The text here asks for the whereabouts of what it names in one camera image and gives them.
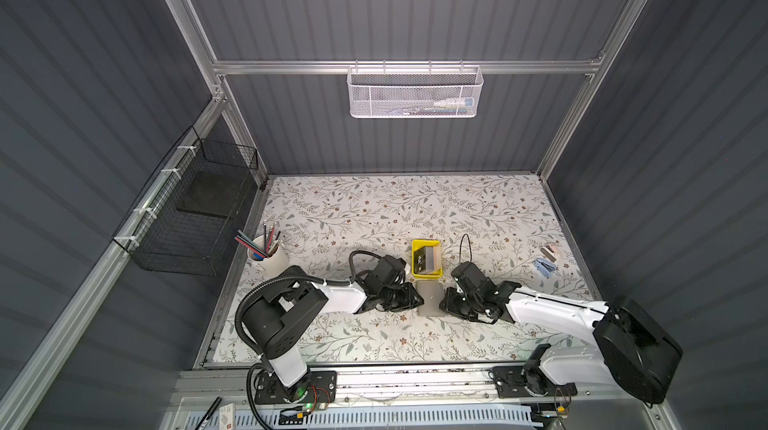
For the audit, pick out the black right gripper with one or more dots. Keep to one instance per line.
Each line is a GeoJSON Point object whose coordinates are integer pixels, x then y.
{"type": "Point", "coordinates": [447, 304]}

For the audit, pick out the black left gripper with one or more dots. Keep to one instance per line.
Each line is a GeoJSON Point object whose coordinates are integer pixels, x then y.
{"type": "Point", "coordinates": [410, 301]}

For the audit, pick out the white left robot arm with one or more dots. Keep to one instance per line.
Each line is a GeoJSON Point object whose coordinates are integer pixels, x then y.
{"type": "Point", "coordinates": [273, 316]}

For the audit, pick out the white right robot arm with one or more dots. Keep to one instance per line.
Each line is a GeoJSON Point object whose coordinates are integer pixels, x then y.
{"type": "Point", "coordinates": [623, 346]}

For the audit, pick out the yellow plastic tray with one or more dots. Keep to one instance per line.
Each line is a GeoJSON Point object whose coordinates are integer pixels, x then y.
{"type": "Point", "coordinates": [417, 244]}

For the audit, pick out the blue small clip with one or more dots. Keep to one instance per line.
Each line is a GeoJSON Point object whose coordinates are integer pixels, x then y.
{"type": "Point", "coordinates": [545, 267]}

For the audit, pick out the pink white small clip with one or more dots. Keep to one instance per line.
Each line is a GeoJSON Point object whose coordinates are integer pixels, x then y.
{"type": "Point", "coordinates": [550, 253]}

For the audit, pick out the white pen cup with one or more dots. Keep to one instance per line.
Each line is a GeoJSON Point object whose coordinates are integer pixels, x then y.
{"type": "Point", "coordinates": [271, 266]}

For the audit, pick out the coloured pens in cup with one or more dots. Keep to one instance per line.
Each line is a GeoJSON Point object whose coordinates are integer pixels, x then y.
{"type": "Point", "coordinates": [263, 245]}

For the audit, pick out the white tube in basket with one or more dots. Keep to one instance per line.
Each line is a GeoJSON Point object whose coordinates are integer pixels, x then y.
{"type": "Point", "coordinates": [455, 104]}

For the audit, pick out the white slotted cable duct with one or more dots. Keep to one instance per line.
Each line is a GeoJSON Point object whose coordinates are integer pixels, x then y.
{"type": "Point", "coordinates": [469, 416]}

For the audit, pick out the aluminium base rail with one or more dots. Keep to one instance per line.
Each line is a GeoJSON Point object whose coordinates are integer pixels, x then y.
{"type": "Point", "coordinates": [368, 385]}

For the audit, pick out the white wire mesh basket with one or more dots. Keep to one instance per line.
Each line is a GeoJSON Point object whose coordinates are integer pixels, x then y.
{"type": "Point", "coordinates": [381, 92]}

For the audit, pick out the black wire basket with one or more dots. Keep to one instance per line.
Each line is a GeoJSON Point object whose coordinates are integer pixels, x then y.
{"type": "Point", "coordinates": [195, 210]}

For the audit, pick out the aluminium frame post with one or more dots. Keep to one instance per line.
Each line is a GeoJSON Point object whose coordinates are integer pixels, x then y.
{"type": "Point", "coordinates": [223, 100]}

